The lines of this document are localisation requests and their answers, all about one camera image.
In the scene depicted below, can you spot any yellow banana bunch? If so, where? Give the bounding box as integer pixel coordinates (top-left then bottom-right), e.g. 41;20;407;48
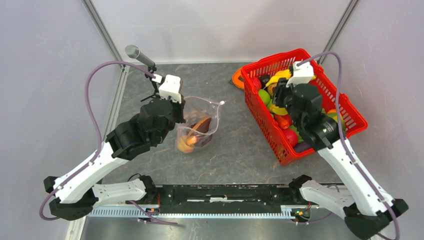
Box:
265;69;292;87

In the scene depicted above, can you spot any orange fruit with leaf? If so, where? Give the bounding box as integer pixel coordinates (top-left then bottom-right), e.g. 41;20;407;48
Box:
176;135;194;154

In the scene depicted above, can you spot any clear zip top bag pink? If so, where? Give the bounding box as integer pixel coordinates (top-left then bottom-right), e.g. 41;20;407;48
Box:
175;96;226;154

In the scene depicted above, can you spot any papaya slice orange brown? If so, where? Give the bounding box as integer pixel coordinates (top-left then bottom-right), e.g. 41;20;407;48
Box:
187;117;212;147

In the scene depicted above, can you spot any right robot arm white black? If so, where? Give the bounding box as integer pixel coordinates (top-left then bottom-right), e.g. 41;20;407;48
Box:
273;78;409;240

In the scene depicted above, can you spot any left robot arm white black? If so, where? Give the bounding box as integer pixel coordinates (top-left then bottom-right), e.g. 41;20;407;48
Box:
43;98;185;221

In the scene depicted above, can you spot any yellow star fruit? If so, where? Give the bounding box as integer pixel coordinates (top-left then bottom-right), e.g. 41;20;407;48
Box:
268;103;288;116

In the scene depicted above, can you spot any green apple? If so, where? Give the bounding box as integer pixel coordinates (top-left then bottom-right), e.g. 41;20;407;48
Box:
257;89;271;106

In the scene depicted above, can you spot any dark mangosteen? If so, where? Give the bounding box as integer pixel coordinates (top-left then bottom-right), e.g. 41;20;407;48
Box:
258;74;271;89

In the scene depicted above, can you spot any orange carrot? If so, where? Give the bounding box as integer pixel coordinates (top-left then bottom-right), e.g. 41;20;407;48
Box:
274;114;293;130

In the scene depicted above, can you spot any red strawberry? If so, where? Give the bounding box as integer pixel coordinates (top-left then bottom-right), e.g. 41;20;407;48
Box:
250;76;262;91

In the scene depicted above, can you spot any red apple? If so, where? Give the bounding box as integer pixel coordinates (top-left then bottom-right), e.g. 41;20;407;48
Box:
282;128;299;147

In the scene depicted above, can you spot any black tripod stand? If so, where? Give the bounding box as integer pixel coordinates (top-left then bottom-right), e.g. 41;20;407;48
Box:
140;66;160;103

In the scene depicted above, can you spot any mango orange green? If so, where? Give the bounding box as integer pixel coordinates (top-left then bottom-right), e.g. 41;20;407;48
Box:
326;109;346;133

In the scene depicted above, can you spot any purple eggplant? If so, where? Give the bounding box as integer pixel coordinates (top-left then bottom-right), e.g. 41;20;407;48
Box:
293;142;313;153

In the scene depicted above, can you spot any grey microphone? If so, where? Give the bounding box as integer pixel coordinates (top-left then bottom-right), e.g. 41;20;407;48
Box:
124;44;156;68

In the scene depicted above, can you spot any red plastic basket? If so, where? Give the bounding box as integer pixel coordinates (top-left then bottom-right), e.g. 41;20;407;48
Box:
240;48;368;166

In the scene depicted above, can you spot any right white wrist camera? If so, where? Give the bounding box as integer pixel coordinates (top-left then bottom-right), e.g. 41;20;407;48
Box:
286;61;315;88

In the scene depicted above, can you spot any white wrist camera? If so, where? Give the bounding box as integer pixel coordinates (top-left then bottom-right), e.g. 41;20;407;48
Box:
158;74;183;104
286;61;315;88

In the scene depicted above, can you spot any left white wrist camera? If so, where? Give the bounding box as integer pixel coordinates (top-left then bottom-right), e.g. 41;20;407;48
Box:
158;74;183;104

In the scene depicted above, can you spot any orange plastic handle piece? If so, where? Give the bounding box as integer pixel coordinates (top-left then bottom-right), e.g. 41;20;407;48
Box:
230;68;245;90

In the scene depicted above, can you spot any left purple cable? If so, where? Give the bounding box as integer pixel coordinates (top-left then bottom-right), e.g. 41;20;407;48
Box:
39;60;158;222

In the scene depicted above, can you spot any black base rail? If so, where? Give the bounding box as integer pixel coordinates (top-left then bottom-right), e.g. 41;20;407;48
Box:
136;184;311;214

